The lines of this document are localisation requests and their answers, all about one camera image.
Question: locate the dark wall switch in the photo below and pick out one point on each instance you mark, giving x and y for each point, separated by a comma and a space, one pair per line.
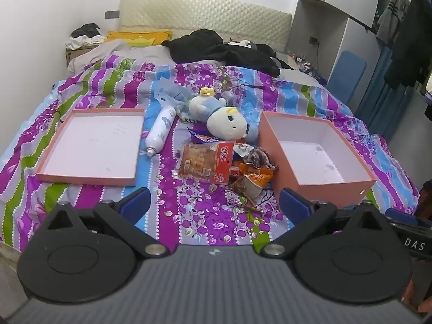
112, 15

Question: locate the grey striped hanging garment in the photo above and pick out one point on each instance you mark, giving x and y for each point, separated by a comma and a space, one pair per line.
393, 17

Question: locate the deep pink cardboard box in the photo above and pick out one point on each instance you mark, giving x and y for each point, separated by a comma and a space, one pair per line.
314, 162

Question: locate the purple floral striped quilt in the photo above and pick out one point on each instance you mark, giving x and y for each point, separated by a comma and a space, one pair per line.
209, 209

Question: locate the brown cardboard box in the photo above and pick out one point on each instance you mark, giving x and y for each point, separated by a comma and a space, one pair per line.
76, 54

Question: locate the white wardrobe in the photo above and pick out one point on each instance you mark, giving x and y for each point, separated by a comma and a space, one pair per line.
324, 10

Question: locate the white and blue plush toy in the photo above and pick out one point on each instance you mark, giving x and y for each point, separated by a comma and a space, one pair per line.
226, 119

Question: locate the black clothing pile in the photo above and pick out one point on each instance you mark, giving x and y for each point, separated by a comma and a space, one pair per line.
216, 49

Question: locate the orange snack packet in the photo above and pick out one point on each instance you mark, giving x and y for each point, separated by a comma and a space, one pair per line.
254, 180

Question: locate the white spray bottle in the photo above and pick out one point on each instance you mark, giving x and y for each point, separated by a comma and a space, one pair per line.
161, 128

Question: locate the blue snack packet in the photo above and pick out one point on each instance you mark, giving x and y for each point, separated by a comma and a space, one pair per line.
202, 137

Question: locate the yellow pillow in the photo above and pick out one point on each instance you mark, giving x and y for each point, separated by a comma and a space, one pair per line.
138, 37

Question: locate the shallow pink box lid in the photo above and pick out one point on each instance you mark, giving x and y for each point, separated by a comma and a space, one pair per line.
91, 145

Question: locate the white and black clothes heap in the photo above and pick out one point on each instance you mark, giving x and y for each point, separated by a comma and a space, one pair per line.
84, 35

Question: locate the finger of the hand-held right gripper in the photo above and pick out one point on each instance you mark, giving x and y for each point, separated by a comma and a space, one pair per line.
405, 217

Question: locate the wall socket with plug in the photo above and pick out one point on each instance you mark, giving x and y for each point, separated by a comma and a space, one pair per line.
314, 40

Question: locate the pale blue plastic bag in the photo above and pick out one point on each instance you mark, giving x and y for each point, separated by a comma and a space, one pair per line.
170, 94

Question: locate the blue hanging garment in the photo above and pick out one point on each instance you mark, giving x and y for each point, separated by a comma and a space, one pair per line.
378, 101

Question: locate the small brown snack packet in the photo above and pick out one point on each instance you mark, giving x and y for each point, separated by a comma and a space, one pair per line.
258, 158

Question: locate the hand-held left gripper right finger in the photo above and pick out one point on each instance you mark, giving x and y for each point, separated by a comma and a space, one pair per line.
293, 206

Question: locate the blue chair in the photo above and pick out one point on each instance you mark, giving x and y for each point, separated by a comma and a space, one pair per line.
346, 77

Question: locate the black hanging jacket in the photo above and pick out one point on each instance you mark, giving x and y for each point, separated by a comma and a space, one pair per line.
411, 44

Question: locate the cream quilted headboard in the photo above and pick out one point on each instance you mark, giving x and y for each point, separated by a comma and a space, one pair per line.
202, 13

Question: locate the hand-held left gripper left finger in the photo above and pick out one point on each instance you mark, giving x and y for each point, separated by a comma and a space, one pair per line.
136, 204

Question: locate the clear red snack packet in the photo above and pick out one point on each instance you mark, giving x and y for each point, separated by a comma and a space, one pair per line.
202, 163

